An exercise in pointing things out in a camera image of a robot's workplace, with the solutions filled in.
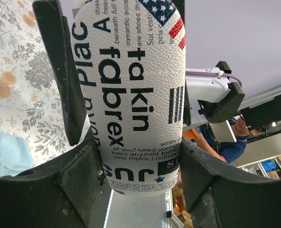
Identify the flag print glasses case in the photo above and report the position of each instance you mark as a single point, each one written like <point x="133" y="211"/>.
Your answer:
<point x="130" y="58"/>

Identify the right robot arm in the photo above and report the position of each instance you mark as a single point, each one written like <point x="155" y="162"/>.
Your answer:
<point x="213" y="98"/>

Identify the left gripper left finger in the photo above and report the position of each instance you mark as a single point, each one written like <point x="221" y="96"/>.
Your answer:
<point x="64" y="192"/>

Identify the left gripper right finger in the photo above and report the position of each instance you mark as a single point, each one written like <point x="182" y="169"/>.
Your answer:
<point x="219" y="195"/>

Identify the person in blue shirt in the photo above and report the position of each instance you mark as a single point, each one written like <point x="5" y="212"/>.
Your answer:
<point x="227" y="148"/>

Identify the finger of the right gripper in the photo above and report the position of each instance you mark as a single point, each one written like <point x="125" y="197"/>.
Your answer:
<point x="56" y="37"/>
<point x="187" y="109"/>

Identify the floral table mat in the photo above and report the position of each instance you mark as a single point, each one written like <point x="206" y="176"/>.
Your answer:
<point x="30" y="104"/>

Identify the light blue cleaning cloth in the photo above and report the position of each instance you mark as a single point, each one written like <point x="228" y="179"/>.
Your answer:
<point x="15" y="155"/>

